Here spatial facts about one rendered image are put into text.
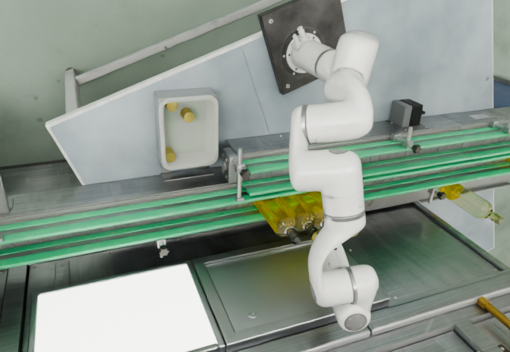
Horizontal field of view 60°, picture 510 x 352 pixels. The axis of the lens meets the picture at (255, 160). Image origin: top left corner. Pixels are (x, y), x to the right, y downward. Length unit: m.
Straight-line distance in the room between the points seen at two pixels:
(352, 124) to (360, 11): 0.71
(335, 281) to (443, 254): 0.70
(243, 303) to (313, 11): 0.88
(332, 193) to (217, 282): 0.53
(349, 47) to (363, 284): 0.53
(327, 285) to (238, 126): 0.69
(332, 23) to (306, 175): 0.72
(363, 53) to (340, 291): 0.53
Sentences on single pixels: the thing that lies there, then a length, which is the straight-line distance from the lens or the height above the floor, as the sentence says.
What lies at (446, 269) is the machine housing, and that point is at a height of 1.24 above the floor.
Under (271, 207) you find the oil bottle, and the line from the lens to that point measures 1.34.
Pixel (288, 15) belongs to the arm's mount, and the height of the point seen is 0.78.
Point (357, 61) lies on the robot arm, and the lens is 1.08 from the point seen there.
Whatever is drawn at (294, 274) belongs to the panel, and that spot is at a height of 1.14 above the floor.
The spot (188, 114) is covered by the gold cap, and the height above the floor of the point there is 0.81.
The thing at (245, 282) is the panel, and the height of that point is 1.12.
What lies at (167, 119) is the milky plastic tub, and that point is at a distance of 1.38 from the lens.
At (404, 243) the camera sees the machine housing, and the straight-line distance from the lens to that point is 1.62.
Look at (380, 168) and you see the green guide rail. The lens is 1.57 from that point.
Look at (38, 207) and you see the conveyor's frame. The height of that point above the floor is 0.85.
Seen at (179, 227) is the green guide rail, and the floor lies 0.93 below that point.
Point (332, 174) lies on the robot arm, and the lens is 0.87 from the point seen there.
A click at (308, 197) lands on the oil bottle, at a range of 1.41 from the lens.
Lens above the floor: 2.04
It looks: 57 degrees down
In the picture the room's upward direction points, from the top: 138 degrees clockwise
